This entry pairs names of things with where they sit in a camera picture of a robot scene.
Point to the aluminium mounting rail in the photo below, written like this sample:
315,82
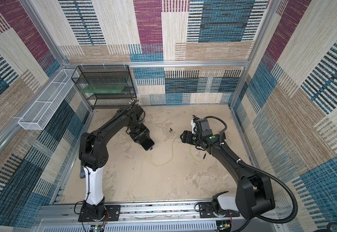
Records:
149,216

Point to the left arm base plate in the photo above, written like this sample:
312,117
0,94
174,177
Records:
100,213

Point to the green wired earphones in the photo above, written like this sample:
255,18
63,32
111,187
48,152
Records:
177,136

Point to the black wire shelf rack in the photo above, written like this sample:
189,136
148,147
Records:
85,75

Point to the white wire mesh basket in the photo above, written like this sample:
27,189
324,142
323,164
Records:
43,109

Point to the green board on shelf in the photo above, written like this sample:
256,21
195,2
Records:
103,89

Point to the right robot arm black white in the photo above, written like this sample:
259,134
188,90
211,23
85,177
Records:
254,191

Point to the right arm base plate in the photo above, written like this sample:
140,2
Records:
209,210

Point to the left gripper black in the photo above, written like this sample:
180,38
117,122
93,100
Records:
146,132

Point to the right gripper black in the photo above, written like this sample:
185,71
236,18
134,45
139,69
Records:
187,137

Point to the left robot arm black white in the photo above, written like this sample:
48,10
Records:
93,153

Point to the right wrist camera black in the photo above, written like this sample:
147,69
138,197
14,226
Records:
202,128

